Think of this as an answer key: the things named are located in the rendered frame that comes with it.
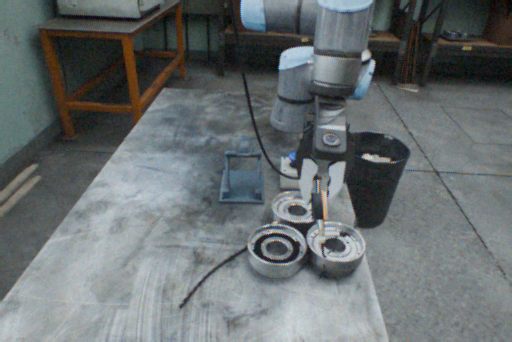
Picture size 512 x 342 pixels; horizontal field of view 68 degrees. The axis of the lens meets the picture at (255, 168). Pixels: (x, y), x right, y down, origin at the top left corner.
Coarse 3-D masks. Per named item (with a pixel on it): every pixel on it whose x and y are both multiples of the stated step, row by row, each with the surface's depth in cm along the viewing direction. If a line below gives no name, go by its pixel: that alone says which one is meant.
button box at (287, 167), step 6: (282, 162) 90; (288, 162) 90; (282, 168) 88; (288, 168) 88; (294, 168) 88; (288, 174) 87; (294, 174) 86; (282, 180) 88; (288, 180) 87; (294, 180) 87; (282, 186) 88; (288, 186) 88; (294, 186) 88
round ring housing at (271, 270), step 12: (264, 228) 71; (276, 228) 72; (288, 228) 71; (252, 240) 69; (264, 240) 69; (276, 240) 69; (300, 240) 69; (252, 252) 65; (264, 252) 66; (288, 252) 67; (252, 264) 65; (264, 264) 63; (276, 264) 63; (288, 264) 63; (300, 264) 65; (276, 276) 65; (288, 276) 65
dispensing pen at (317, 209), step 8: (320, 176) 66; (312, 192) 64; (320, 192) 64; (312, 200) 65; (320, 200) 64; (312, 208) 66; (320, 208) 64; (312, 216) 67; (320, 216) 64; (320, 224) 65; (320, 232) 65; (320, 240) 65
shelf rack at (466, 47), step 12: (444, 0) 356; (420, 12) 411; (432, 12) 382; (444, 12) 361; (420, 24) 412; (420, 36) 414; (432, 36) 377; (480, 36) 417; (432, 48) 379; (444, 48) 379; (456, 48) 378; (468, 48) 377; (480, 48) 377; (492, 48) 376; (504, 48) 376; (420, 84) 401
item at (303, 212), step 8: (288, 192) 80; (296, 192) 81; (280, 200) 80; (272, 208) 76; (288, 208) 78; (296, 208) 79; (304, 208) 78; (272, 216) 76; (280, 216) 73; (288, 216) 75; (296, 216) 75; (304, 216) 75; (288, 224) 73; (296, 224) 72; (304, 224) 72; (312, 224) 73; (304, 232) 74
